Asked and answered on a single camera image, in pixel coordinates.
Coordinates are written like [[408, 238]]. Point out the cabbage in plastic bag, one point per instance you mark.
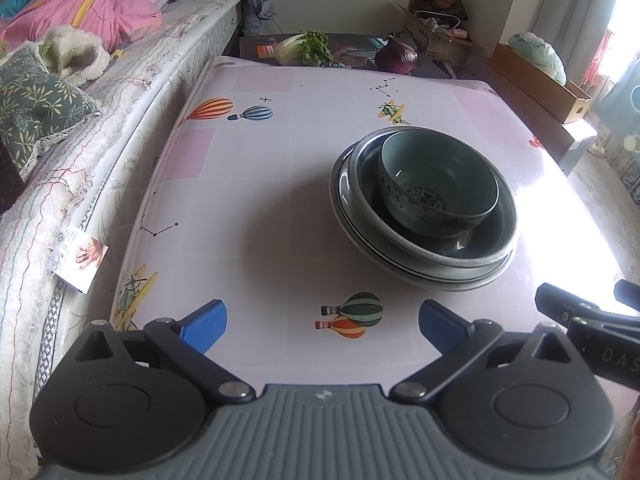
[[540, 52]]

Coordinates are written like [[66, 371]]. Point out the wide shallow steel bowl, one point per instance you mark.
[[450, 286]]

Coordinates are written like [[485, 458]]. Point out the dark printed appliance carton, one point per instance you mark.
[[355, 47]]

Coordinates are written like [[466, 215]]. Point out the long shallow cardboard box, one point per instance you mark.
[[530, 75]]

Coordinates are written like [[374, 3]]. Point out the deep stainless steel bowl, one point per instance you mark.
[[450, 252]]

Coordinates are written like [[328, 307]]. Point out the pink hanging garment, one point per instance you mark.
[[600, 60]]

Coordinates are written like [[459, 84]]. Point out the blue dotted blanket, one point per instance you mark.
[[625, 105]]

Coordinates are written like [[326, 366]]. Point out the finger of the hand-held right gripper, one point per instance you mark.
[[629, 297], [560, 305]]

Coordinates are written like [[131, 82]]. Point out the small yellow object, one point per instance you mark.
[[116, 54]]

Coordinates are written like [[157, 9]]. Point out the pink balloon print tablecloth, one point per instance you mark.
[[280, 185]]

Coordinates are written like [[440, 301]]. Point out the bok choy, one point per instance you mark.
[[292, 50]]

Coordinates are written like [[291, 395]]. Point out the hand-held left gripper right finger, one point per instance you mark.
[[440, 320]]

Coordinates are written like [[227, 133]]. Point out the grey curtain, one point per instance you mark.
[[570, 0]]

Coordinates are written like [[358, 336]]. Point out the white quilted mattress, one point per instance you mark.
[[150, 60]]

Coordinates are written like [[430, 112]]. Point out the dark printed bag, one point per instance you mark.
[[445, 2]]

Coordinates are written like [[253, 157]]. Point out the pink patterned quilt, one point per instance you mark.
[[90, 5]]

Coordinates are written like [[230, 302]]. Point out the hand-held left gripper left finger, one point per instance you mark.
[[205, 325]]

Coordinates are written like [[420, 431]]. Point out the white plush item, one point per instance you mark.
[[90, 57]]

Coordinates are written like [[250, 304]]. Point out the open cardboard box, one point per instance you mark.
[[440, 42]]

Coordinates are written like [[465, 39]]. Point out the red cabbage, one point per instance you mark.
[[397, 57]]

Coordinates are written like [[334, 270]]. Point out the mattress label tag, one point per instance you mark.
[[82, 260]]

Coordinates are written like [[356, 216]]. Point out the teal ceramic bowl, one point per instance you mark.
[[435, 175]]

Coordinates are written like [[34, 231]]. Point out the green leaf print pillow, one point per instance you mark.
[[30, 105]]

